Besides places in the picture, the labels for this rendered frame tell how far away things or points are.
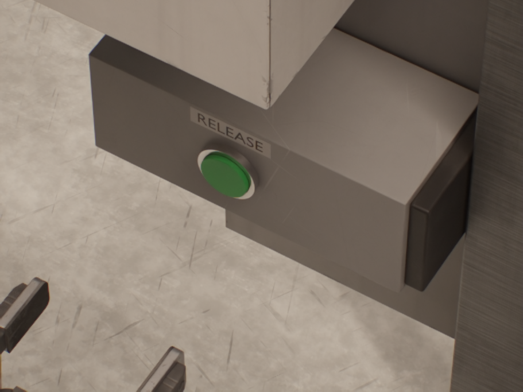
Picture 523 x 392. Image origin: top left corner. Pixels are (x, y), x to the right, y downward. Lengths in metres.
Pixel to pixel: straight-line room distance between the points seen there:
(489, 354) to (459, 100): 0.18
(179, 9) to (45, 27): 1.82
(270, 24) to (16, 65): 1.82
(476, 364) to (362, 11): 0.23
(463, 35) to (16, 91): 1.60
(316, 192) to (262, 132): 0.04
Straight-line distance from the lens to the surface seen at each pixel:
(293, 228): 1.50
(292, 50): 1.27
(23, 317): 1.43
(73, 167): 2.95
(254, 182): 1.48
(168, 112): 1.49
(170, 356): 1.41
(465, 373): 1.60
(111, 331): 2.82
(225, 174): 1.48
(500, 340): 1.56
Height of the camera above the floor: 2.32
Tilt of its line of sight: 52 degrees down
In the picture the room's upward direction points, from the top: straight up
